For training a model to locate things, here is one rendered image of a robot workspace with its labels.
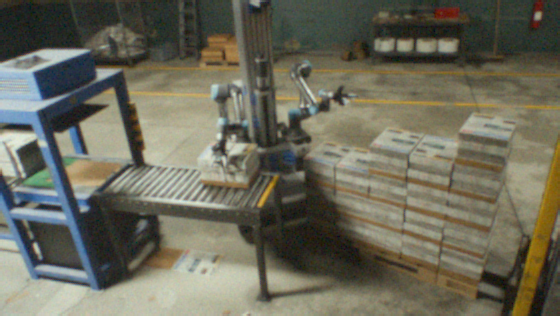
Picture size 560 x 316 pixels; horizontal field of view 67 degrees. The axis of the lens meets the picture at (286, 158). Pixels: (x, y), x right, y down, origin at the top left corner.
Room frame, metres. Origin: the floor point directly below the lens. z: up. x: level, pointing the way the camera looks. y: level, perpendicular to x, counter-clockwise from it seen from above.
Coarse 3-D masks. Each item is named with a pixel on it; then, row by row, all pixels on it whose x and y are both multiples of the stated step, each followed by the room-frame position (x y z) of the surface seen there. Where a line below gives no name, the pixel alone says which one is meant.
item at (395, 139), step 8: (392, 128) 3.00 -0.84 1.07; (384, 136) 2.88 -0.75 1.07; (392, 136) 2.87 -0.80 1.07; (400, 136) 2.86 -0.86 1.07; (408, 136) 2.85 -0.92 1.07; (416, 136) 2.84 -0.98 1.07; (376, 144) 2.74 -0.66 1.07; (384, 144) 2.74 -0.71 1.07; (392, 144) 2.73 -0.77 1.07; (400, 144) 2.72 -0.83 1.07; (408, 144) 2.72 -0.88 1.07; (408, 152) 2.59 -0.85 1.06
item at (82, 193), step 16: (64, 160) 3.37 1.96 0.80; (96, 160) 3.34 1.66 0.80; (112, 160) 3.31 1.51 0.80; (128, 160) 3.30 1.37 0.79; (32, 176) 3.10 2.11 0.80; (48, 176) 3.08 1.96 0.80; (112, 176) 3.02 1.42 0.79; (16, 192) 2.90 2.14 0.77; (32, 192) 2.85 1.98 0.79; (48, 192) 2.83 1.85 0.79; (80, 192) 2.79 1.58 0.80
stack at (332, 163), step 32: (320, 160) 3.01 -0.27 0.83; (352, 160) 2.97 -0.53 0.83; (320, 192) 2.98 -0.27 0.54; (384, 192) 2.67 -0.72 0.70; (416, 192) 2.54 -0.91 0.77; (448, 192) 2.42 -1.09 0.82; (320, 224) 3.00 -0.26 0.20; (352, 224) 2.82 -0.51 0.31; (416, 224) 2.52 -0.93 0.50; (384, 256) 2.65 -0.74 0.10; (416, 256) 2.50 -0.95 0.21
